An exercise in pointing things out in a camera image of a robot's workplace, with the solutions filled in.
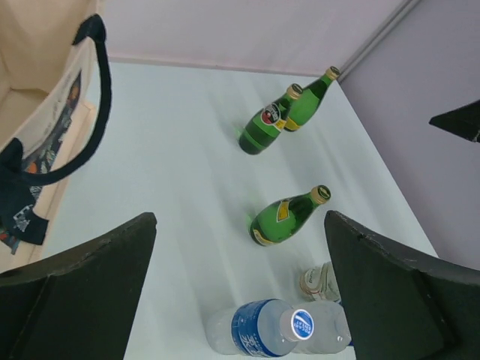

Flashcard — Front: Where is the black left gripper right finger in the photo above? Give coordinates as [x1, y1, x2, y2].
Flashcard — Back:
[324, 211, 479, 359]

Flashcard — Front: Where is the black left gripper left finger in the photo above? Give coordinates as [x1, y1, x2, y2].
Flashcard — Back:
[1, 212, 157, 359]

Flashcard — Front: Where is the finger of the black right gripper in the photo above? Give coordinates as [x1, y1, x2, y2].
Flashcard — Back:
[429, 100, 480, 143]

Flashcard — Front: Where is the green glass bottle front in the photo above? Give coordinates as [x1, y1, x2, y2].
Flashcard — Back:
[249, 184, 332, 247]

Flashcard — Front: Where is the green glass bottle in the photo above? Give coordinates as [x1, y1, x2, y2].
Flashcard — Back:
[249, 184, 332, 247]
[284, 66, 341, 132]

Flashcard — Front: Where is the green bottle red label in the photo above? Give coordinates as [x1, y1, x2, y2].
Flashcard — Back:
[238, 83, 303, 155]

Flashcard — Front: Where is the beige canvas tote bag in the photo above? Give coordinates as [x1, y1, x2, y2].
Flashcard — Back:
[1, 1, 112, 271]

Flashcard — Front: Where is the clear plastic water bottle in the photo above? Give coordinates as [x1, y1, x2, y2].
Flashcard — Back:
[293, 300, 353, 355]

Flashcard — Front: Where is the clear glass bottle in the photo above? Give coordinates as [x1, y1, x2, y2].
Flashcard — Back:
[299, 261, 341, 302]

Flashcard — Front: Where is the blue label water bottle right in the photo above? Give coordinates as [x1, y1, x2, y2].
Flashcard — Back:
[205, 298, 315, 358]

